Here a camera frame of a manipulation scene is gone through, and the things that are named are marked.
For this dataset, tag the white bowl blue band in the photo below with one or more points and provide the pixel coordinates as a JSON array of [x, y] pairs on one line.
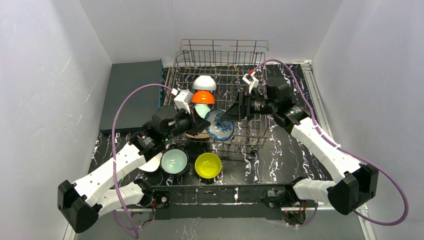
[[204, 83]]

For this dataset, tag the celadon green bowl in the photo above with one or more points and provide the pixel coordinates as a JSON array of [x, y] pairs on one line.
[[202, 109]]

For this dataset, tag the yellow bowl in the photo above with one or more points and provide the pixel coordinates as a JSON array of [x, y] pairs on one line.
[[208, 165]]

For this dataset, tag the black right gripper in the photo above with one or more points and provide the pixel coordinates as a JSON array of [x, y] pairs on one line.
[[245, 106]]

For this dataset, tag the orange rimmed white bowl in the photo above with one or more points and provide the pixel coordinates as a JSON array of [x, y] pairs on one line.
[[203, 97]]

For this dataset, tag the grey wire dish rack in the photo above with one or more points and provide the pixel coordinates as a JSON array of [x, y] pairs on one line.
[[226, 61]]

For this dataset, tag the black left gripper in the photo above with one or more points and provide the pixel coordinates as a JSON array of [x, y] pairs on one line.
[[193, 120]]

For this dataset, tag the beige floral bowl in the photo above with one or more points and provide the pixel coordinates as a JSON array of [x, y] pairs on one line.
[[201, 135]]

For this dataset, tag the white square bowl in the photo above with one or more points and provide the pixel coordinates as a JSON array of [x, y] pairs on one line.
[[152, 165]]

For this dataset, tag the blue patterned bowl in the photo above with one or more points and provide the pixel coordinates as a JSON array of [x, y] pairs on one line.
[[219, 129]]

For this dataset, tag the green bowl dark exterior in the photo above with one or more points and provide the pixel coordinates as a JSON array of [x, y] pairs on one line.
[[174, 162]]

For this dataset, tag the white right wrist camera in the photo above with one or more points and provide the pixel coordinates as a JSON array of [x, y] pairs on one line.
[[251, 81]]

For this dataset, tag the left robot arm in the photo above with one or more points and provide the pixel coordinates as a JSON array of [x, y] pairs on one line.
[[83, 201]]

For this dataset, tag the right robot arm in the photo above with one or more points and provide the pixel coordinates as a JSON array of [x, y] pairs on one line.
[[352, 183]]

